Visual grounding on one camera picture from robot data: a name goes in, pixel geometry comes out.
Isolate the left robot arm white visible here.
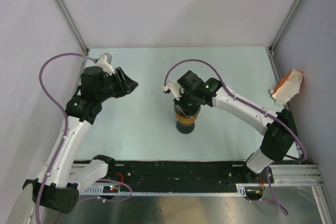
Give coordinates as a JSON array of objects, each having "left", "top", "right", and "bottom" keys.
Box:
[{"left": 25, "top": 66, "right": 139, "bottom": 214}]

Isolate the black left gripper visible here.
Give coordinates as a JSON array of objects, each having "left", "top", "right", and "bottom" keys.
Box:
[{"left": 97, "top": 67, "right": 138, "bottom": 102}]

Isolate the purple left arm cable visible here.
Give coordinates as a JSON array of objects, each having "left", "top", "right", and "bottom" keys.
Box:
[{"left": 34, "top": 52, "right": 133, "bottom": 224}]

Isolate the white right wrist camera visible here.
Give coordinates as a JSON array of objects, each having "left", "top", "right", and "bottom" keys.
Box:
[{"left": 163, "top": 80, "right": 182, "bottom": 101}]

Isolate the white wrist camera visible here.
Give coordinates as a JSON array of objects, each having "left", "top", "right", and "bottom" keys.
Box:
[
  {"left": 163, "top": 80, "right": 182, "bottom": 101},
  {"left": 96, "top": 52, "right": 116, "bottom": 76}
]

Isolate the wooden dripper collar ring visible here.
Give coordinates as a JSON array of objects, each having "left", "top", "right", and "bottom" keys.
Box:
[{"left": 174, "top": 111, "right": 197, "bottom": 126}]

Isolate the smoked glass dripper cone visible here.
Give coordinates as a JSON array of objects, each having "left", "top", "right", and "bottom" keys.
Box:
[{"left": 174, "top": 104, "right": 201, "bottom": 118}]

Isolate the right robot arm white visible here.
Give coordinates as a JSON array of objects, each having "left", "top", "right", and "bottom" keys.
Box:
[{"left": 164, "top": 71, "right": 296, "bottom": 183}]

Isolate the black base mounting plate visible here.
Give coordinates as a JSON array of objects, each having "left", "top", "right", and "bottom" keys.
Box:
[{"left": 104, "top": 161, "right": 274, "bottom": 194}]

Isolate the aluminium frame rail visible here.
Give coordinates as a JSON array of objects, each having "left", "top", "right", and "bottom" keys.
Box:
[{"left": 270, "top": 164, "right": 324, "bottom": 186}]

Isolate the grey slotted cable duct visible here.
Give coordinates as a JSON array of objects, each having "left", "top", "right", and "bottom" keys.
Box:
[{"left": 78, "top": 185, "right": 247, "bottom": 196}]

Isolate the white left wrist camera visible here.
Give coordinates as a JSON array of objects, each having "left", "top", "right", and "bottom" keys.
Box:
[{"left": 96, "top": 52, "right": 116, "bottom": 76}]

